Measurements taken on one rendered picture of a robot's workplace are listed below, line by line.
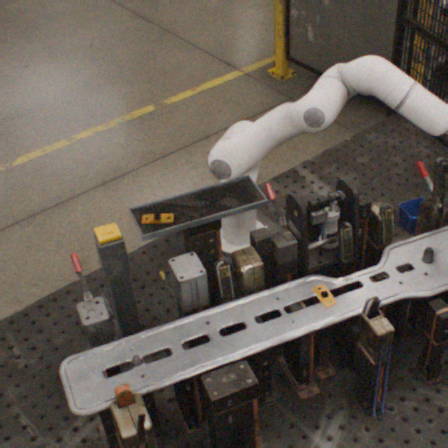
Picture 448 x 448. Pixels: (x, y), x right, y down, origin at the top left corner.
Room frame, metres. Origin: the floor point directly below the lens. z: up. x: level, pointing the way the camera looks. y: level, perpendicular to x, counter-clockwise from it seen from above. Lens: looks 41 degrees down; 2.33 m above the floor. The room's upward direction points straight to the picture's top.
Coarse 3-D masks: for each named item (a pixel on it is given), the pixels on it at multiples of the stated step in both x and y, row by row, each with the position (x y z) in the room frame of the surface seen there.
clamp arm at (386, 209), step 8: (384, 208) 1.58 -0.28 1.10; (392, 208) 1.59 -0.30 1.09; (384, 216) 1.57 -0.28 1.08; (392, 216) 1.58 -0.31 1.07; (384, 224) 1.57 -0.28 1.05; (392, 224) 1.58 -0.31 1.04; (384, 232) 1.56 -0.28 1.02; (392, 232) 1.57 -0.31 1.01; (384, 240) 1.56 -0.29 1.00; (392, 240) 1.57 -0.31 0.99
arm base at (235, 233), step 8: (232, 216) 1.76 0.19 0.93; (240, 216) 1.75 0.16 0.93; (248, 216) 1.77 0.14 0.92; (256, 216) 1.81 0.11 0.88; (224, 224) 1.78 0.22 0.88; (232, 224) 1.76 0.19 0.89; (240, 224) 1.75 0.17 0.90; (248, 224) 1.77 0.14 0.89; (256, 224) 1.81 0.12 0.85; (224, 232) 1.78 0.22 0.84; (232, 232) 1.76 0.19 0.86; (240, 232) 1.76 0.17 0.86; (248, 232) 1.77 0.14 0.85; (224, 240) 1.78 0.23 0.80; (232, 240) 1.76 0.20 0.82; (240, 240) 1.76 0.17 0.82; (248, 240) 1.77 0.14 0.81; (224, 248) 1.74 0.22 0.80; (232, 248) 1.74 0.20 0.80; (240, 248) 1.75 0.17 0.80
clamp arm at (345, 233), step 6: (342, 228) 1.49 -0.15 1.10; (348, 228) 1.50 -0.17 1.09; (342, 234) 1.49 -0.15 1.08; (348, 234) 1.49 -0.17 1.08; (342, 240) 1.49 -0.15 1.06; (348, 240) 1.49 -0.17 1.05; (342, 246) 1.48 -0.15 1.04; (348, 246) 1.49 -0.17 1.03; (342, 252) 1.48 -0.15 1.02; (348, 252) 1.48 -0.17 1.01; (342, 258) 1.48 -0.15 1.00; (348, 258) 1.48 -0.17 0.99
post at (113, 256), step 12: (96, 240) 1.39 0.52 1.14; (120, 240) 1.39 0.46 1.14; (108, 252) 1.37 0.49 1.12; (120, 252) 1.38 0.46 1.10; (108, 264) 1.36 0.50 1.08; (120, 264) 1.38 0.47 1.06; (108, 276) 1.36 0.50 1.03; (120, 276) 1.38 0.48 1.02; (120, 288) 1.38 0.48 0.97; (120, 300) 1.37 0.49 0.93; (132, 300) 1.39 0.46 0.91; (120, 312) 1.37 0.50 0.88; (132, 312) 1.38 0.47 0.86; (120, 324) 1.37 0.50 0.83; (132, 324) 1.38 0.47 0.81
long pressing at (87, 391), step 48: (432, 240) 1.55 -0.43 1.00; (288, 288) 1.35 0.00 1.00; (336, 288) 1.35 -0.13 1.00; (384, 288) 1.35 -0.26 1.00; (432, 288) 1.35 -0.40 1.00; (144, 336) 1.17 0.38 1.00; (192, 336) 1.17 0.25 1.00; (240, 336) 1.17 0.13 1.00; (288, 336) 1.17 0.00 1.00; (96, 384) 1.02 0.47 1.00; (144, 384) 1.02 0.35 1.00
